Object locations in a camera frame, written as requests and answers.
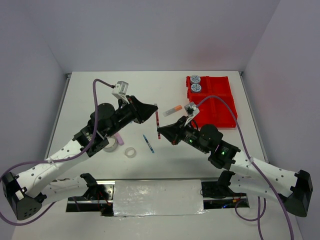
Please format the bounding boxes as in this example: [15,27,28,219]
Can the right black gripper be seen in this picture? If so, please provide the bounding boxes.
[157,115,209,154]

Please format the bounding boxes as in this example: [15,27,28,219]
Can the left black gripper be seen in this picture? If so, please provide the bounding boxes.
[105,95,158,138]

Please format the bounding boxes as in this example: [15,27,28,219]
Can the red pen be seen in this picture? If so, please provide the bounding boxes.
[155,111,161,140]

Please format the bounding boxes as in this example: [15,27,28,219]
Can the blue pen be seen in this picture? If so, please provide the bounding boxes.
[142,134,155,154]

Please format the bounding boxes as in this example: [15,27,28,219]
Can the blue patterned tape roll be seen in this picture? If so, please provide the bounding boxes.
[189,75,201,85]
[190,83,202,94]

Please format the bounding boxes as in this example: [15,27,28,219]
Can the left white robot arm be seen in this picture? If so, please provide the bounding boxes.
[1,96,158,221]

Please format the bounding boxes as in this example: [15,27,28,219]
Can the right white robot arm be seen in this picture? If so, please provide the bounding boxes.
[157,116,313,217]

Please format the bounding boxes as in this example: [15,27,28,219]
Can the orange grey highlighter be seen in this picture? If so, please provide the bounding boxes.
[162,105,182,117]

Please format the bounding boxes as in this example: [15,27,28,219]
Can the pink purple highlighter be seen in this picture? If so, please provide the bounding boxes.
[114,132,124,146]

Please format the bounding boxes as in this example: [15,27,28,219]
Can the small clear tape roll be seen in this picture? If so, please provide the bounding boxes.
[124,147,137,159]

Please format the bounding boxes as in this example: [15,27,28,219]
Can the large grey tape roll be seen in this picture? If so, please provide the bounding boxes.
[103,136,118,153]

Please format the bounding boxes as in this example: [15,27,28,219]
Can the red compartment bin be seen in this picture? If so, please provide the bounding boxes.
[186,76,238,129]

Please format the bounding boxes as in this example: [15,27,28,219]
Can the silver foil panel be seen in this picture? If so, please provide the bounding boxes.
[113,179,205,217]

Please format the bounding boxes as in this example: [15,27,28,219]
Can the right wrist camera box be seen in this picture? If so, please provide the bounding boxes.
[184,102,200,125]

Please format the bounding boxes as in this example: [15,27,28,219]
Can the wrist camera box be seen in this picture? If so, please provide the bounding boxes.
[111,81,129,101]
[184,102,200,125]

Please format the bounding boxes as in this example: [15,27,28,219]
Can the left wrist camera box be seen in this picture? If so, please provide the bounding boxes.
[111,81,129,101]

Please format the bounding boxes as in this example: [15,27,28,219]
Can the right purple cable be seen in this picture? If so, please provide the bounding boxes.
[194,95,295,240]

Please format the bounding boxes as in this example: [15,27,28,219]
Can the purple cable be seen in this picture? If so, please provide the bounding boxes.
[194,95,295,240]
[0,78,117,227]

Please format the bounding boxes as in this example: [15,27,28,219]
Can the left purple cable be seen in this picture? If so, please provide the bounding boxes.
[0,78,117,227]

